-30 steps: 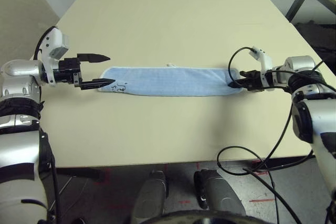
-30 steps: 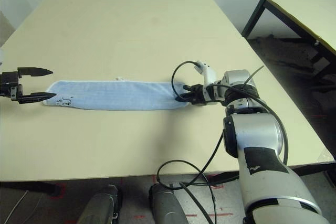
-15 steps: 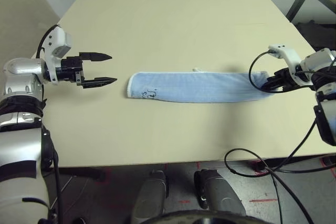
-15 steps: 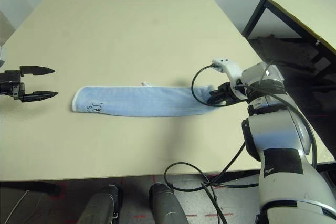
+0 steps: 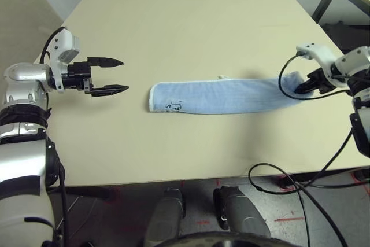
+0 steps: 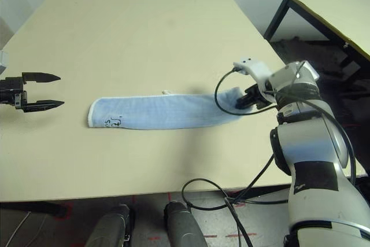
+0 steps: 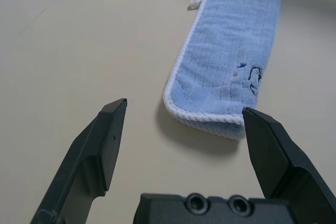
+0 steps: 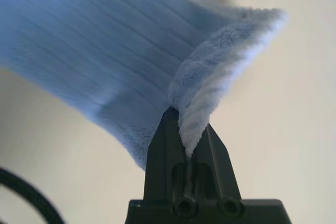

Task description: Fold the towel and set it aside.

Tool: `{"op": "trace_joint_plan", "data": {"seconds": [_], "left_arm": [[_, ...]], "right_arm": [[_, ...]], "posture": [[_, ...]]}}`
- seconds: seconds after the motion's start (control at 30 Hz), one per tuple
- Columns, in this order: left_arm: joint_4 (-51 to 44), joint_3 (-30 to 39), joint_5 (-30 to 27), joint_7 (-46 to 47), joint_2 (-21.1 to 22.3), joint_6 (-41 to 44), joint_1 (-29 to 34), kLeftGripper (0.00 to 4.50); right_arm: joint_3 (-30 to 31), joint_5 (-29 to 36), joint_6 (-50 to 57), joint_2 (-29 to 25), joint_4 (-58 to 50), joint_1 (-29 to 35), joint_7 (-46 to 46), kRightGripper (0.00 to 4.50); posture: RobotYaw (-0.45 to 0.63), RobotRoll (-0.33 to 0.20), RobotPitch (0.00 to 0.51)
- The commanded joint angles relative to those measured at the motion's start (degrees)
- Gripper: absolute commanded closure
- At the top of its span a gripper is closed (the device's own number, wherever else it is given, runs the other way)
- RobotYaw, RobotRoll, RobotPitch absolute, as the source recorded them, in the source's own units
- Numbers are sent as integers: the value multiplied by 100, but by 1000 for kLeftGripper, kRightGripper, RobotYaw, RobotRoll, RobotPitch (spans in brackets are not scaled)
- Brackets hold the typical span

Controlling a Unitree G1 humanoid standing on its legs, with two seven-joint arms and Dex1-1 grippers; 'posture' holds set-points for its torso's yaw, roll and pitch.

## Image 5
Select grey robot foot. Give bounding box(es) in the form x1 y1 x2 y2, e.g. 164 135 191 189
213 186 271 239
144 188 186 247

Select dark robot torso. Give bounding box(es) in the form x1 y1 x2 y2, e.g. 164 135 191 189
173 231 293 247

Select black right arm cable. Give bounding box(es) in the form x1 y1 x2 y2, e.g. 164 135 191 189
248 128 370 247
278 53 352 102

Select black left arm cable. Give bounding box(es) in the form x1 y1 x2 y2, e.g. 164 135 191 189
40 26 72 247

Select black table base bar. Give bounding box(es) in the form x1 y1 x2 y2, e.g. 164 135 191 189
288 167 370 184

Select grey robot right foot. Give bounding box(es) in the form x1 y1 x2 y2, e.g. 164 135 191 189
213 186 271 239

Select grey robot left foot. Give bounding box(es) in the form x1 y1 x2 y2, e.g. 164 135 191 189
144 188 186 247

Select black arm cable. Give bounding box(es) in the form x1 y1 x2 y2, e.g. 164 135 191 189
248 128 370 247
278 53 352 102
40 26 72 247

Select blue towel with white edge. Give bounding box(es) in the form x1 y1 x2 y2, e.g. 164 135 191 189
149 71 312 115

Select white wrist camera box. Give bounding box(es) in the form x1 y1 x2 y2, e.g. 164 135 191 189
46 27 80 94
296 43 345 89

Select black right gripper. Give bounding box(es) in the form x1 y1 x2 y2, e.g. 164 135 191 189
294 67 333 95

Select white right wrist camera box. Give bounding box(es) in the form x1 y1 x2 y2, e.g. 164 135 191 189
296 43 345 89

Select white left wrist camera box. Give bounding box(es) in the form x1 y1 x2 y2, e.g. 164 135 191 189
46 27 80 94

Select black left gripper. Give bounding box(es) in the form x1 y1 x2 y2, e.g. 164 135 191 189
59 56 130 98

